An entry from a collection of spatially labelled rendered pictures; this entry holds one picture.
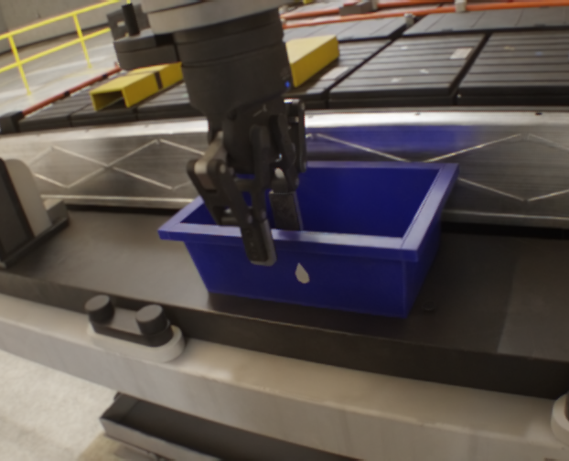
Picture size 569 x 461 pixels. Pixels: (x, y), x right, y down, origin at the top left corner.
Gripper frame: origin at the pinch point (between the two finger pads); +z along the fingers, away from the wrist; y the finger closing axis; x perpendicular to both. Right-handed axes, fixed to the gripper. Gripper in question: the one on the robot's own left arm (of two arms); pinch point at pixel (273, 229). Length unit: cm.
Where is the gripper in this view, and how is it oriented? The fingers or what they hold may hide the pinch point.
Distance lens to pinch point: 44.2
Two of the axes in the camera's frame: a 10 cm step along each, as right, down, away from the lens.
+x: -8.6, -0.6, 5.0
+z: 2.0, 8.6, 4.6
